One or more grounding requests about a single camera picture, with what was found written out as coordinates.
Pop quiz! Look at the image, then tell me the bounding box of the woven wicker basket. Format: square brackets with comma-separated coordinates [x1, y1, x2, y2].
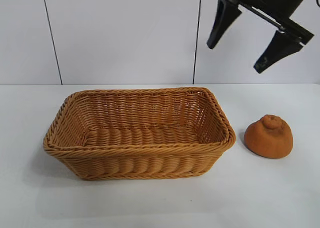
[42, 87, 237, 181]

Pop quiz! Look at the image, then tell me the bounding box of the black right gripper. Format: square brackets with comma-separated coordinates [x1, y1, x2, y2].
[206, 0, 315, 75]

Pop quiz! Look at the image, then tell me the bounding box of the orange-brown bread bun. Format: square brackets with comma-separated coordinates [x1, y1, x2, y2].
[244, 114, 294, 159]

